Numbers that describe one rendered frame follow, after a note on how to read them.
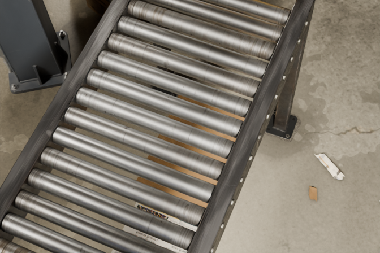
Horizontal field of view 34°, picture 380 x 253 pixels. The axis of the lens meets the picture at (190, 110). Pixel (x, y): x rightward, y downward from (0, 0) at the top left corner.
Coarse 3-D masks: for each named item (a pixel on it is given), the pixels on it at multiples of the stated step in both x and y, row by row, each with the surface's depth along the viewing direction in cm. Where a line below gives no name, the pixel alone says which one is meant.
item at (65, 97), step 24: (120, 0) 184; (96, 48) 176; (72, 72) 173; (72, 96) 169; (48, 120) 166; (48, 144) 164; (24, 168) 160; (48, 168) 169; (0, 192) 157; (0, 216) 154; (24, 216) 165
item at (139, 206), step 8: (144, 208) 236; (152, 208) 236; (160, 216) 234; (168, 216) 234; (184, 224) 233; (128, 232) 232; (136, 232) 232; (152, 240) 230; (160, 240) 230; (168, 248) 228; (176, 248) 228
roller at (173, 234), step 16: (32, 176) 159; (48, 176) 159; (48, 192) 158; (64, 192) 157; (80, 192) 156; (96, 192) 157; (96, 208) 155; (112, 208) 154; (128, 208) 154; (128, 224) 153; (144, 224) 152; (160, 224) 151; (176, 224) 152; (176, 240) 150
